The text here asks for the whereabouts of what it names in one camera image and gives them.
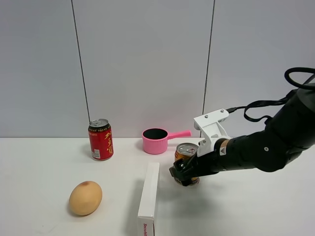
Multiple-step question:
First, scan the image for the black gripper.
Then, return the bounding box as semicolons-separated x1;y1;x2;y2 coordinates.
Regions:
169;139;236;186

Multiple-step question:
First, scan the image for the orange drink can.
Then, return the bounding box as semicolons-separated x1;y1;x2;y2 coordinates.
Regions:
174;143;199;186

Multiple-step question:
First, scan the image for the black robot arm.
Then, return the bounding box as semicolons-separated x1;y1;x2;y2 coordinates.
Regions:
169;83;315;186

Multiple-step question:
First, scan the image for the pink toy saucepan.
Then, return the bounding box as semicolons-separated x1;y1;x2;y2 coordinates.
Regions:
142;128;192;155

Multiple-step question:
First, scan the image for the white cardboard box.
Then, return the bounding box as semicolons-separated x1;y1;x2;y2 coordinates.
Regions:
137;163;160;236

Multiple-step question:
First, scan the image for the red drink can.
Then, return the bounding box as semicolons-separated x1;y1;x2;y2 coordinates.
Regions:
88;118;114;161

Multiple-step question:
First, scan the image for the brown egg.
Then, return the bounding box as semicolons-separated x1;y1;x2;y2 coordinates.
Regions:
68;181;102;216

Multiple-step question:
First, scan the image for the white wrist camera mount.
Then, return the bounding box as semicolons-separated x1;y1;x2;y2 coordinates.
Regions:
194;109;231;157

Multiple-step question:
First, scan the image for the black cable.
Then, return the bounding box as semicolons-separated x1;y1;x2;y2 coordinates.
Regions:
225;66;315;122

